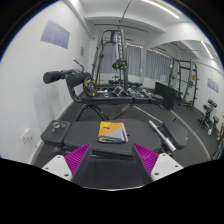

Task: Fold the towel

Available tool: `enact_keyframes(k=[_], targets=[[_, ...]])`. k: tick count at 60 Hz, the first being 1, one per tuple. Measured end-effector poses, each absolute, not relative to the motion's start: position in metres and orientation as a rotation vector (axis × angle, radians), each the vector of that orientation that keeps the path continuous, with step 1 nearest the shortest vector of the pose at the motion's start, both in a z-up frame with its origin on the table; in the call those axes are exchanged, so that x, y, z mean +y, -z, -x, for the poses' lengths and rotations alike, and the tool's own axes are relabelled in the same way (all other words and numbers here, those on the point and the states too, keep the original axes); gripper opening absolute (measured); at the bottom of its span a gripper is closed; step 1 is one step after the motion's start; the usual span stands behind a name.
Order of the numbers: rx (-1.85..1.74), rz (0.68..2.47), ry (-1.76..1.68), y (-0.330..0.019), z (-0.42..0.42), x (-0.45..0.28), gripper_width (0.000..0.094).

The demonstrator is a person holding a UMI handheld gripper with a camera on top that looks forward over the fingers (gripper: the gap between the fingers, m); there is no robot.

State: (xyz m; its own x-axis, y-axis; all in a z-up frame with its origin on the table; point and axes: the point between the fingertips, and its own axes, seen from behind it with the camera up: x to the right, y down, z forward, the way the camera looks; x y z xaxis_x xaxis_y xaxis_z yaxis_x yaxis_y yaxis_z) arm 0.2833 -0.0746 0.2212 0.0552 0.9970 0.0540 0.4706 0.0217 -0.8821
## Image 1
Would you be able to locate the chrome barbell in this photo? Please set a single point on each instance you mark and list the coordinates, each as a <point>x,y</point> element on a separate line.
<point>161,133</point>

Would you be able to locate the black padded block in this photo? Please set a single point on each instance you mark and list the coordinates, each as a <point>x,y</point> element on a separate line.
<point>165,95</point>

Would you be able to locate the black padded weight bench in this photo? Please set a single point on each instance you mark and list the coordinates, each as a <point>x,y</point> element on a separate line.
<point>83,133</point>

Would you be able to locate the white wall socket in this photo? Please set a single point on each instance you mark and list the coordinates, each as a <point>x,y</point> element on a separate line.
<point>28,132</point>
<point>24,138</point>

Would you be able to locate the black squat rack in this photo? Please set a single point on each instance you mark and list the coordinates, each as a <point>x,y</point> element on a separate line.
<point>183,83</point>

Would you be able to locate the small brown wall plaque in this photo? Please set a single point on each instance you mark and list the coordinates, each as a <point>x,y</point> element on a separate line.
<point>82,51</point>

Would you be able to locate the black dumbbell stand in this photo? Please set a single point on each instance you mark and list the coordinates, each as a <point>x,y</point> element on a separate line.
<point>208,115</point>

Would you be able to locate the group of dumbbells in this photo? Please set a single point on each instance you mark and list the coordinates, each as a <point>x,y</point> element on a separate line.
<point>140,93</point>

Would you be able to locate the black yellow weight plate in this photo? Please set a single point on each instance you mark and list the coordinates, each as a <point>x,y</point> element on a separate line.
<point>87,87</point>

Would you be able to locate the small purple wall poster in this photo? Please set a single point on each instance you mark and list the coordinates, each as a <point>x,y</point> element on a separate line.
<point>213,85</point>

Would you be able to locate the black roller-pad exercise bench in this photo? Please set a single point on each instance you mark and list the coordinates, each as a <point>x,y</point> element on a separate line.
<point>110,99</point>

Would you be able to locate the grey window curtain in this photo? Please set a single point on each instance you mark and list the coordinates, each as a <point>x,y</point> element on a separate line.
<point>133,60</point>
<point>156,65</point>

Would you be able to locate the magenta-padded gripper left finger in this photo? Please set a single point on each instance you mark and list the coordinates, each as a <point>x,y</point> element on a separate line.
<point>58,165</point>

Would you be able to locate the yellow orange blue printed towel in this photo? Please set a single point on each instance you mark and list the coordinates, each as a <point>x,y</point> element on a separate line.
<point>113,133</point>

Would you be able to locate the long ceiling light strip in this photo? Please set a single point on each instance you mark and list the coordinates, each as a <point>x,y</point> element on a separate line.
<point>206,49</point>
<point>161,8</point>

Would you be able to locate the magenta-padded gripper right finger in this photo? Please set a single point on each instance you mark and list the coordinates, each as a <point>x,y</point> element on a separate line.
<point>163,165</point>

